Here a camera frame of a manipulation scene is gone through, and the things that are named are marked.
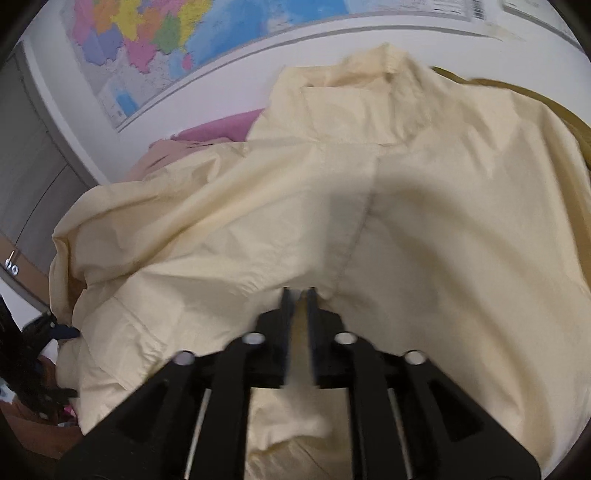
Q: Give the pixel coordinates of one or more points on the colourful wall map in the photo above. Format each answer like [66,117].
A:
[207,37]

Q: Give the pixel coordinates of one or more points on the peach pink garment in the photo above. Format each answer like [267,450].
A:
[159,159]

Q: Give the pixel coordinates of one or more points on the pink printed blanket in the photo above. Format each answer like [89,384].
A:
[221,125]

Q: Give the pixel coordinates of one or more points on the cream yellow shirt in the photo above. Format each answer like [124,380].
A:
[415,230]

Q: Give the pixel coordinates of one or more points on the olive green jacket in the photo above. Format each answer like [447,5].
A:
[572,124]

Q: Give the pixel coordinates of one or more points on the brown wooden panel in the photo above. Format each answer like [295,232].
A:
[30,274]

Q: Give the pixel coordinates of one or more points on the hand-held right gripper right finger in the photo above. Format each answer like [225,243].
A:
[325,344]

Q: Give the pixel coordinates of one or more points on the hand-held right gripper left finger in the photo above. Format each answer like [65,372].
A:
[276,344]

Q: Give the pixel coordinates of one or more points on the round metal knob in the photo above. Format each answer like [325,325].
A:
[11,266]

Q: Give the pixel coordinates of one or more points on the grey wardrobe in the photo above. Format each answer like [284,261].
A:
[32,152]

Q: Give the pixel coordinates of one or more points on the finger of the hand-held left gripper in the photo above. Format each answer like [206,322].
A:
[62,332]

